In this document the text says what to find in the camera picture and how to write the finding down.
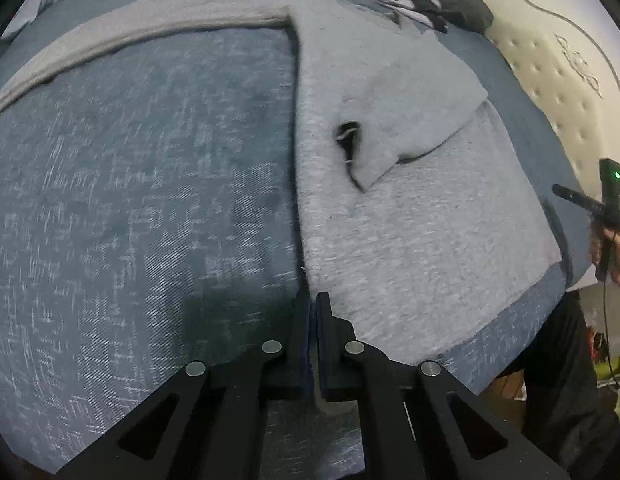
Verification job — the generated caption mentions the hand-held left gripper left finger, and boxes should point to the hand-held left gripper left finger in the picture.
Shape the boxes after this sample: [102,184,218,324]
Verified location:
[55,292,311,480]

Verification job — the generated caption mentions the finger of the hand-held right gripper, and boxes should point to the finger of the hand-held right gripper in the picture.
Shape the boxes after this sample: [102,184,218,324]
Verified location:
[551,183,606,215]

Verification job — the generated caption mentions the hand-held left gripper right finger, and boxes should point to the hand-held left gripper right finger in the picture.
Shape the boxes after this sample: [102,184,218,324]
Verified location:
[316,291,571,480]

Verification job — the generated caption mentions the cream tufted headboard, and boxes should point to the cream tufted headboard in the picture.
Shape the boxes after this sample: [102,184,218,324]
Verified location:
[482,0,620,291]

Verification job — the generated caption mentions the colourful floor clutter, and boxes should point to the colourful floor clutter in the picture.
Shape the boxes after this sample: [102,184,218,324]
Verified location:
[587,327,620,411]

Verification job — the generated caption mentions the person's black pants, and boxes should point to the person's black pants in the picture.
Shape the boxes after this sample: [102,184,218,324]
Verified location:
[495,287,620,480]

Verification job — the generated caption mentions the black garment with grey stripe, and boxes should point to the black garment with grey stripe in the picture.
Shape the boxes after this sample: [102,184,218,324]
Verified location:
[410,0,448,35]

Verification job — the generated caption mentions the light grey blanket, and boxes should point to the light grey blanket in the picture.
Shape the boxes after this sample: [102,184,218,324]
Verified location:
[0,0,76,41]

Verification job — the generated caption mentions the black cable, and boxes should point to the black cable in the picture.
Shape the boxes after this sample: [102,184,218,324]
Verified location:
[601,279,620,391]

